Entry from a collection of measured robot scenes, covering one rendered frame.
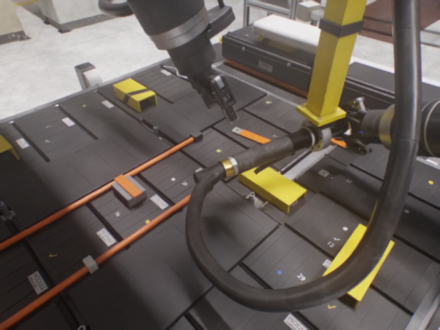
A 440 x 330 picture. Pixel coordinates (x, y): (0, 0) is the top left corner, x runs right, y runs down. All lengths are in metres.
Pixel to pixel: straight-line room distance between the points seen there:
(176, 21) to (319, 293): 0.43
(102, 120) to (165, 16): 0.66
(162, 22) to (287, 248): 0.49
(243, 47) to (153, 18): 0.85
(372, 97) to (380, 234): 0.70
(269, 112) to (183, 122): 0.29
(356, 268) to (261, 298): 0.14
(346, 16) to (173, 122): 0.59
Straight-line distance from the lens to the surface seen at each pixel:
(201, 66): 0.58
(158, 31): 0.55
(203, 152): 0.94
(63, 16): 5.09
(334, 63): 0.73
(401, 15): 0.51
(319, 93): 0.77
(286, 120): 1.08
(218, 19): 0.59
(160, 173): 0.89
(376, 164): 0.98
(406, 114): 0.47
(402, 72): 0.49
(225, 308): 0.66
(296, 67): 1.22
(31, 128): 1.20
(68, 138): 1.10
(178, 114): 1.09
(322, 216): 0.80
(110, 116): 1.15
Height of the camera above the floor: 1.60
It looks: 42 degrees down
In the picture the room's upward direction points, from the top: 1 degrees counter-clockwise
